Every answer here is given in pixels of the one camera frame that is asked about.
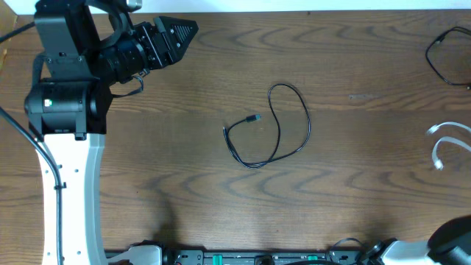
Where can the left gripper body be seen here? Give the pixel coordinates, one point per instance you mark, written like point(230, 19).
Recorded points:
point(155, 44)

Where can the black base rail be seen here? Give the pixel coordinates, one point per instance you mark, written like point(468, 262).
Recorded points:
point(200, 257)

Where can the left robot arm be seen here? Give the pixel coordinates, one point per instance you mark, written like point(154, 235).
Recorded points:
point(89, 46)

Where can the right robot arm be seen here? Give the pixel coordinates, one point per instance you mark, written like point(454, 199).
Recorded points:
point(449, 245)

